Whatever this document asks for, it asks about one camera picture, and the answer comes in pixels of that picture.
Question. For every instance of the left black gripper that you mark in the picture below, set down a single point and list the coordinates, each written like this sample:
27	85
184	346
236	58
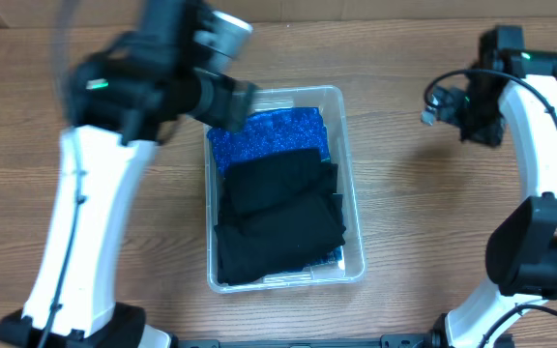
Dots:
236	103

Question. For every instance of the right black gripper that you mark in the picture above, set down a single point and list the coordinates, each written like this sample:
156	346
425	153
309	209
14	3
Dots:
492	131

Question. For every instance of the sparkly blue cloth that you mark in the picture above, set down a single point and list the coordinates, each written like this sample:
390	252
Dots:
270	132

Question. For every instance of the small black cloth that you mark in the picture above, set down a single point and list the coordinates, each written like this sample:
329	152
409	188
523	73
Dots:
263	183

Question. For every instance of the blue jeans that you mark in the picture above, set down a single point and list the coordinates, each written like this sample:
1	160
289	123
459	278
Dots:
335	257

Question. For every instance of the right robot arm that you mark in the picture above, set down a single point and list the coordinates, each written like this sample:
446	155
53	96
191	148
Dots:
510	89

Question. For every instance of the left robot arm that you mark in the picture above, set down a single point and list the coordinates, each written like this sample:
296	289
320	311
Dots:
115	101

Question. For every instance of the clear plastic container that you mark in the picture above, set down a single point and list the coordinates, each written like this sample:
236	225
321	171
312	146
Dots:
351	268

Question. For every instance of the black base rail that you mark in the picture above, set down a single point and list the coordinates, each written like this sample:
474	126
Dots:
392	340

